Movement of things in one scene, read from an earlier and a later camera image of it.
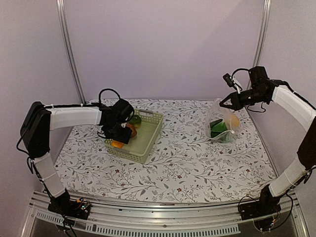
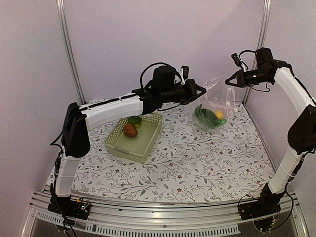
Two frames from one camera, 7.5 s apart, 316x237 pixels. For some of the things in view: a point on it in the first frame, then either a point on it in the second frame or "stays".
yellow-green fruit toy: x=135 y=120 stays
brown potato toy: x=134 y=132 stays
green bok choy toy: x=217 y=127 -> x=207 y=118
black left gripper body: x=116 y=133 -> x=171 y=95
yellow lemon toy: x=234 y=120 -> x=219 y=114
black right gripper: x=237 y=102 -> x=242 y=80
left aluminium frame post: x=65 y=37 stays
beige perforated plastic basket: x=137 y=148 stays
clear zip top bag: x=221 y=124 -> x=218 y=104
